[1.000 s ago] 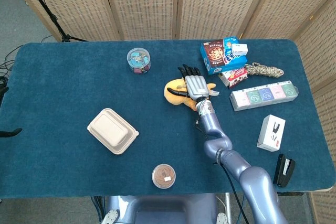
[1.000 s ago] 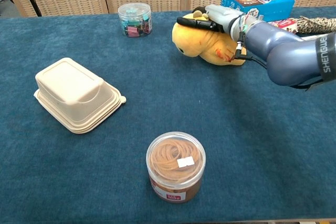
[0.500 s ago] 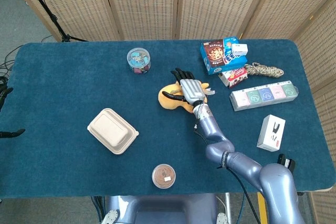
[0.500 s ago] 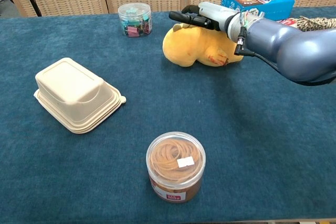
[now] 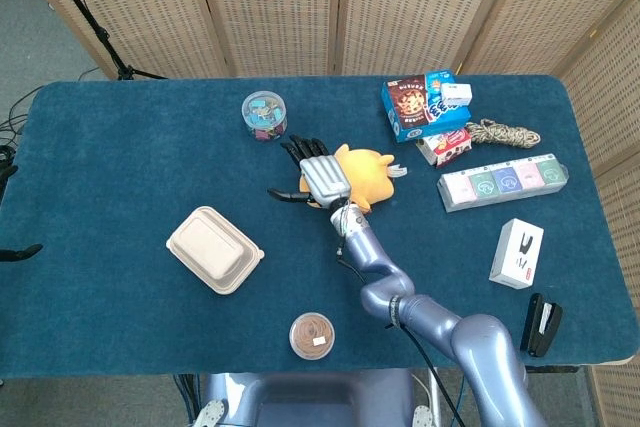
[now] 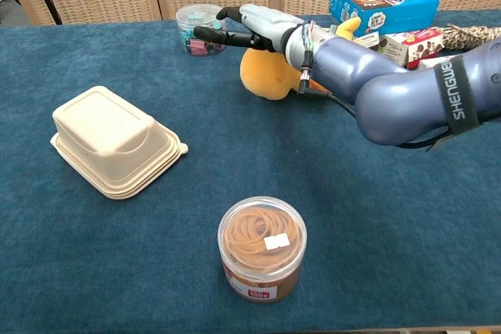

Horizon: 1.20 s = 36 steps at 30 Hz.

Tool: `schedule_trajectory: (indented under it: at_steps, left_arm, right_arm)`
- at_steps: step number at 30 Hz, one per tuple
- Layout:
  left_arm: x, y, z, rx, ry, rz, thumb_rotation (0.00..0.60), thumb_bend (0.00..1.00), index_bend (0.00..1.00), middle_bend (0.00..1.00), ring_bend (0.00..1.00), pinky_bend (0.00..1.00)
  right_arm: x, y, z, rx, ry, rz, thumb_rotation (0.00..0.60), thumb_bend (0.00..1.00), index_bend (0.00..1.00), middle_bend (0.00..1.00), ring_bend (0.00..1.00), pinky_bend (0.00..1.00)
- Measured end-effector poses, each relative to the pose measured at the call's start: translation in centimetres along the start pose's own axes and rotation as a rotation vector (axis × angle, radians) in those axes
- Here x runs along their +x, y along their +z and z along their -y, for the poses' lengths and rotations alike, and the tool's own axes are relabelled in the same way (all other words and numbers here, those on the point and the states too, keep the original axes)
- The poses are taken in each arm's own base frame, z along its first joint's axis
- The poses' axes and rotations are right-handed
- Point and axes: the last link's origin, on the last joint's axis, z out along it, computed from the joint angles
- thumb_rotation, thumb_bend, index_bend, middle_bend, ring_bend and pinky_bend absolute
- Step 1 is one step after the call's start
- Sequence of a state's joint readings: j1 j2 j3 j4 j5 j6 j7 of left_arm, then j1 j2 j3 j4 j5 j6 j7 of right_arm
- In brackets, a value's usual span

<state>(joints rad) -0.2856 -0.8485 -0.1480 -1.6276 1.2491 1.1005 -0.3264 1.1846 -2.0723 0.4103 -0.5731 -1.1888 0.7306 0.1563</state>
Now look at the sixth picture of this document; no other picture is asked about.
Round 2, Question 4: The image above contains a blue cookie box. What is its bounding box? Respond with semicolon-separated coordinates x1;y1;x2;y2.
329;0;441;36

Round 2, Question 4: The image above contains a yellow plush toy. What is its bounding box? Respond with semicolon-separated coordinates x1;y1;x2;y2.
239;16;380;102

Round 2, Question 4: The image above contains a clear jar of binder clips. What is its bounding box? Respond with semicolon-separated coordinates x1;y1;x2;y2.
175;4;229;57

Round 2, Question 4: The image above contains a clear jar of rubber bands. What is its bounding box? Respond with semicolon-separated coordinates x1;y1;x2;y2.
217;196;308;304

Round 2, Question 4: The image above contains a black velcro arm strap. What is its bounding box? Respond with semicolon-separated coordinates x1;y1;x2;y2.
432;56;483;136

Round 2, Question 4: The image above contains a coiled braided rope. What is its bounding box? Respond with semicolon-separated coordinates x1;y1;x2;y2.
436;23;501;52

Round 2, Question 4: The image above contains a blue table cloth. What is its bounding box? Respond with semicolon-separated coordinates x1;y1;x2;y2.
0;9;501;332

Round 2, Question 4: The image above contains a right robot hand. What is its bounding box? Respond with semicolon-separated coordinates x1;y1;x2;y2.
193;3;303;54

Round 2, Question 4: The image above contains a red white snack box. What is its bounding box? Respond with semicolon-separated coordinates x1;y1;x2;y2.
377;27;445;70

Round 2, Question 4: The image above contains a beige lidded takeout box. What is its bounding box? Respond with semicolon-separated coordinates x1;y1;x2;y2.
49;85;189;200

